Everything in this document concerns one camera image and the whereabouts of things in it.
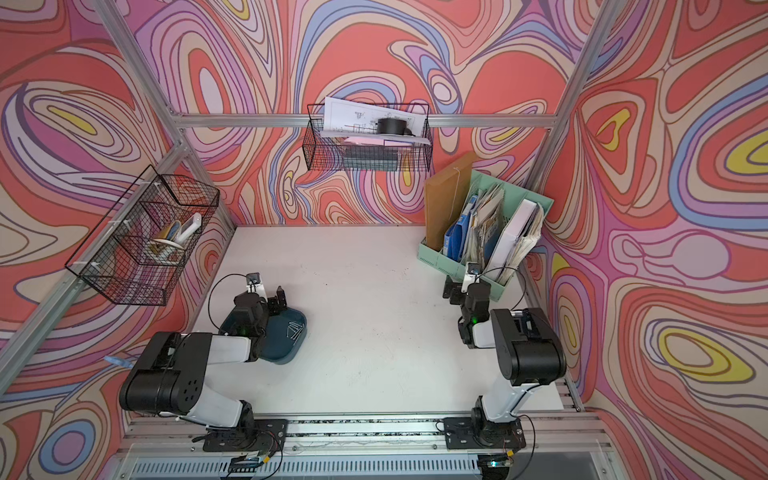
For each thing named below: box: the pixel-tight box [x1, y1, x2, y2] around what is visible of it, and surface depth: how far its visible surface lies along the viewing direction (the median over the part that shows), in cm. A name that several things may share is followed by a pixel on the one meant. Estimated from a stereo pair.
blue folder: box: [443, 195, 478, 262], surface depth 98 cm
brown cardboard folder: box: [424, 152, 473, 252], surface depth 97 cm
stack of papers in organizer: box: [464, 183, 505, 270], surface depth 95 cm
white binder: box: [485, 199, 544, 284], surface depth 87 cm
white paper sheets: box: [320, 97, 431, 145], surface depth 88 cm
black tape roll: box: [377, 118, 407, 135], surface depth 84 cm
